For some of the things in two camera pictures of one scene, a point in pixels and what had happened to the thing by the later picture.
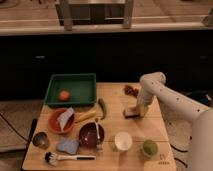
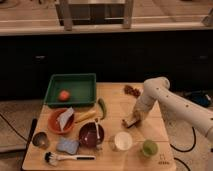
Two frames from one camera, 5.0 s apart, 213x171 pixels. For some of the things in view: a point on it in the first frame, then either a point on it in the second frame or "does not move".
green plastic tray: (82, 88) does not move
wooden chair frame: (95, 12) does not move
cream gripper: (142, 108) does not move
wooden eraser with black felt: (131, 113) to (131, 122)
